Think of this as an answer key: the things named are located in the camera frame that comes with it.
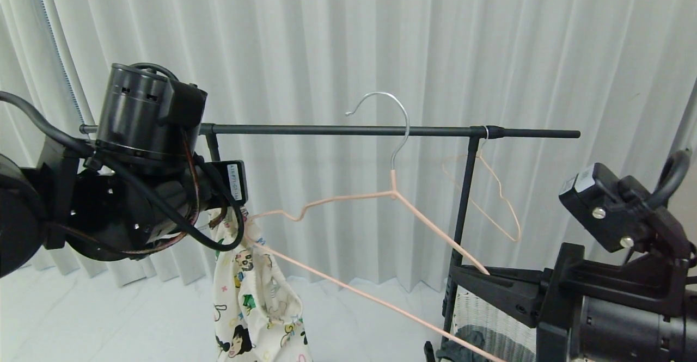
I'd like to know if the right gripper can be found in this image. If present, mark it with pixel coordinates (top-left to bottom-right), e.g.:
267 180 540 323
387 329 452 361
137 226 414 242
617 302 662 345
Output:
451 265 697 362

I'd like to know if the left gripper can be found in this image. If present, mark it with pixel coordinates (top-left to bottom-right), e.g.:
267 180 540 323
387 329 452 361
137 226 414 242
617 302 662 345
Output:
68 158 249 260

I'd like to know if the pink clothes hanger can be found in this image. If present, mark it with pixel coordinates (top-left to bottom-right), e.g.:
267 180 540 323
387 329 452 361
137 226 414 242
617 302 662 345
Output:
245 91 510 362
441 139 522 243

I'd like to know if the cream printed garment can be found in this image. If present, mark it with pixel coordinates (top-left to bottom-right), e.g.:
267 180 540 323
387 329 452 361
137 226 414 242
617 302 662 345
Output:
210 207 314 362

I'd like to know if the white laundry basket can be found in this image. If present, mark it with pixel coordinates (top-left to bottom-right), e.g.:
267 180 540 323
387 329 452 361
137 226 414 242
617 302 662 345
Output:
452 291 541 362

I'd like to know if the black clothes rack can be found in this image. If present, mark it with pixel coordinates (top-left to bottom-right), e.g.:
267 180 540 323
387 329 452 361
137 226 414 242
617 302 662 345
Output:
80 124 581 362

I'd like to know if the dark grey garment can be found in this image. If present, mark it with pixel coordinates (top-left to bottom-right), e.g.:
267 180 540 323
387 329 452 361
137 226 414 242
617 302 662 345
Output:
436 325 494 362

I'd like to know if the white curtain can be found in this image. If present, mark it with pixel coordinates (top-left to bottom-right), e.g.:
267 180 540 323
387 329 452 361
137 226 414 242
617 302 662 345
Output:
0 0 697 293

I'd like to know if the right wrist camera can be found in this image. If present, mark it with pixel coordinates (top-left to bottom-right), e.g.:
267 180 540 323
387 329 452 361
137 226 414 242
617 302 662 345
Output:
558 162 697 297

